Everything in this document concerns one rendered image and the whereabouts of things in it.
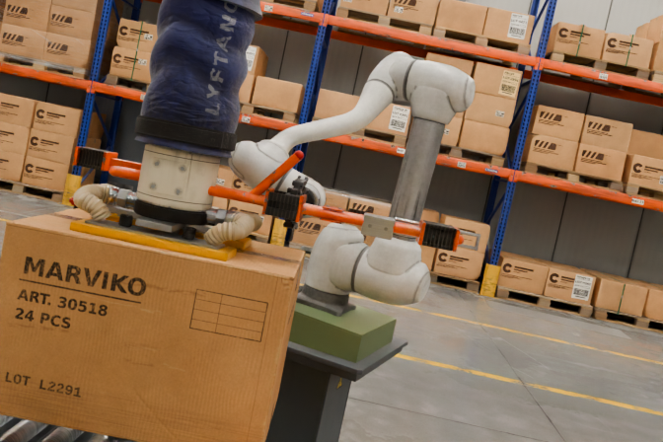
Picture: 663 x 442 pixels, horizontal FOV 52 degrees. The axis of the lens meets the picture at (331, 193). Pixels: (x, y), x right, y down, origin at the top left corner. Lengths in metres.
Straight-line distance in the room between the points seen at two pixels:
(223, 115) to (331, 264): 0.82
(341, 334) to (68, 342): 0.85
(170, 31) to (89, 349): 0.68
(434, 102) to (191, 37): 0.86
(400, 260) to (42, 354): 1.05
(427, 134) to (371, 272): 0.46
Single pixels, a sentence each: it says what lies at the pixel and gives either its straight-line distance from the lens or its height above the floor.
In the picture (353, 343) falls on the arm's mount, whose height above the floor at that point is 0.80.
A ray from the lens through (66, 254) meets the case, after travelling 1.50.
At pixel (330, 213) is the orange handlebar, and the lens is 1.52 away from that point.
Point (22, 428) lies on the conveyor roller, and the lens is 1.86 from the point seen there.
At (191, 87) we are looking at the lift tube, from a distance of 1.49.
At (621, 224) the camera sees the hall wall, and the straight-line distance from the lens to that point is 10.64.
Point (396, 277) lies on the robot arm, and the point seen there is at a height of 1.01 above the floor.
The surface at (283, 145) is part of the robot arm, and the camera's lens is 1.91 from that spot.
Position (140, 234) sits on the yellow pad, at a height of 1.09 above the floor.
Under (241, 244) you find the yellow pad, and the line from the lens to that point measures 1.62.
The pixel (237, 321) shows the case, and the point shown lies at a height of 0.96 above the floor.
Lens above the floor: 1.33
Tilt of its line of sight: 3 degrees down
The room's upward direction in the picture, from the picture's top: 12 degrees clockwise
